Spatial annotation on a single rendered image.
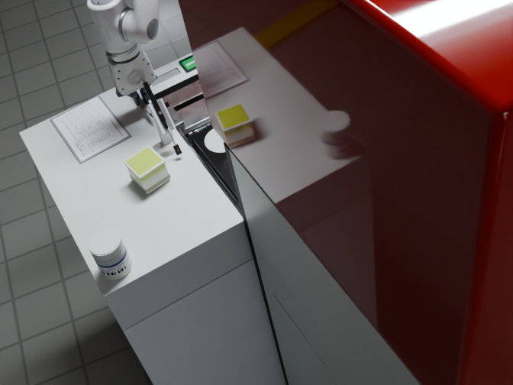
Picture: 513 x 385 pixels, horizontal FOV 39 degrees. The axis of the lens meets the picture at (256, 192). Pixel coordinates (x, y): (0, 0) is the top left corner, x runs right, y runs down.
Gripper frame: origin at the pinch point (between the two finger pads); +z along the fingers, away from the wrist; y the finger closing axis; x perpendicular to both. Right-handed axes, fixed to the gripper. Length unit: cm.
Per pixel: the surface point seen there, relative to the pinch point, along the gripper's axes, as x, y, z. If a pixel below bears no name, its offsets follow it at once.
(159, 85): 7.1, 7.1, 4.4
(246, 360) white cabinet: -49, -7, 60
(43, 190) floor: 94, -37, 100
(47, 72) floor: 170, -9, 101
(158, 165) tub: -27.4, -6.9, -3.0
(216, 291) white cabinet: -49, -8, 23
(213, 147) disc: -17.4, 9.9, 10.4
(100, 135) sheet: -1.9, -13.8, 3.3
